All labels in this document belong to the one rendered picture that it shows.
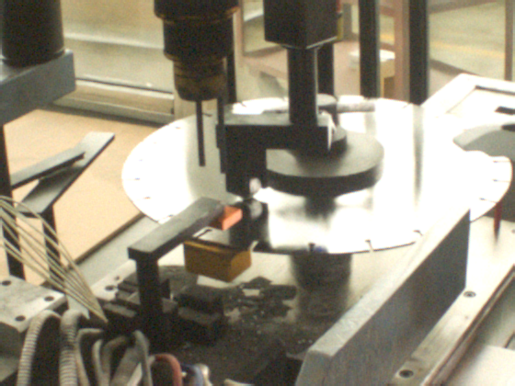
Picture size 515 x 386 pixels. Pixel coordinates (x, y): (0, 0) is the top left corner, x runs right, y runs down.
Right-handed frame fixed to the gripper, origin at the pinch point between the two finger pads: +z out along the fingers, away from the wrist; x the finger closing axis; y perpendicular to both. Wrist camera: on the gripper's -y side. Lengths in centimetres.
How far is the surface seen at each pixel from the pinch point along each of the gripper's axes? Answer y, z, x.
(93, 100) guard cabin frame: 32, 83, 36
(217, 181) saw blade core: -7.7, 16.7, 12.7
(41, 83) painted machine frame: -14.6, 23.7, 26.9
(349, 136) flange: 4.4, 12.8, 11.4
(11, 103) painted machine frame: -18.5, 23.3, 26.0
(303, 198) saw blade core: -6.0, 10.5, 8.5
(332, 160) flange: -0.8, 10.9, 10.2
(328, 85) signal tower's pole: 24.0, 30.4, 18.0
